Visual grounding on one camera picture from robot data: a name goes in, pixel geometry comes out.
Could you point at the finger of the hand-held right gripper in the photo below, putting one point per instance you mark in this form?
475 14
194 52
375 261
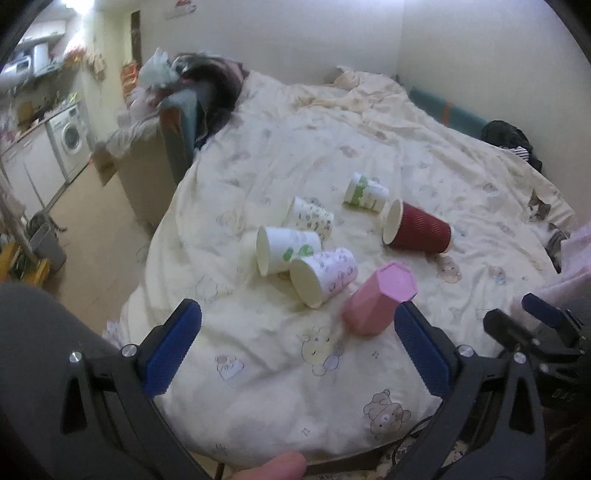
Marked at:
505 327
545 314

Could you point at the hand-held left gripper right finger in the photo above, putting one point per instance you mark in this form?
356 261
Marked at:
422 355

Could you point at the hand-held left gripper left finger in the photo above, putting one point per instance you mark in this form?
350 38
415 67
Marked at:
171 355

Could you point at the pink faceted cup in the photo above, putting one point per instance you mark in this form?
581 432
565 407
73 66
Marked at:
374 300

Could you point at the red ribbed paper cup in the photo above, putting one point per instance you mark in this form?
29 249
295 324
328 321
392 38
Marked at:
425 230

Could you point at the white cup purple print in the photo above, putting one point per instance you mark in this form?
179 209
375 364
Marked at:
328 272

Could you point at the white cup green dots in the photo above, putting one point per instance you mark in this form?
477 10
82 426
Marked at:
281 249

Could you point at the white cup green leaf print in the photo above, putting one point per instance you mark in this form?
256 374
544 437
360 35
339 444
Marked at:
364 191

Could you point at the white cup small patterned print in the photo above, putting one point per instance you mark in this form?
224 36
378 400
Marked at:
311 217

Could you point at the pink cloth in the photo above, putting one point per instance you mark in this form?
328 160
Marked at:
577 258

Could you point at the tabby cat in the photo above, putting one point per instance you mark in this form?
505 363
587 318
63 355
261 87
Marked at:
538 210

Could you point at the yellow stool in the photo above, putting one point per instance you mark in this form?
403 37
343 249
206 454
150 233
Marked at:
39 272

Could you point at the grey trash bin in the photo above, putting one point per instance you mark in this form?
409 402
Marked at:
46 249

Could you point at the black clothing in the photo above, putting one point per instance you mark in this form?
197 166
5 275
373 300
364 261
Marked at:
508 138

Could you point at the beige armchair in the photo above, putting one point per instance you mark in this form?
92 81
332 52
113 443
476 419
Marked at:
147 170

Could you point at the cardboard box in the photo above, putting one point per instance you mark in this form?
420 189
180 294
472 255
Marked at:
104 161

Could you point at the cream printed blanket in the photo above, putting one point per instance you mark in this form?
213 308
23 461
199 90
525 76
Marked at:
277 161

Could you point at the teal bed cushion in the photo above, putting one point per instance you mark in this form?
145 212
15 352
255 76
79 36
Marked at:
443 110

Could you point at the white kitchen cabinet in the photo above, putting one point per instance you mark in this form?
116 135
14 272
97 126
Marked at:
27 166

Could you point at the white washing machine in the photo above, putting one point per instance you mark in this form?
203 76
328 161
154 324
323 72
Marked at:
69 138

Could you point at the pile of clothes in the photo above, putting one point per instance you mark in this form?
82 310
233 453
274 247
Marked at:
184 78

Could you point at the wall sign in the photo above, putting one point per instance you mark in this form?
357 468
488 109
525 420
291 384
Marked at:
182 7

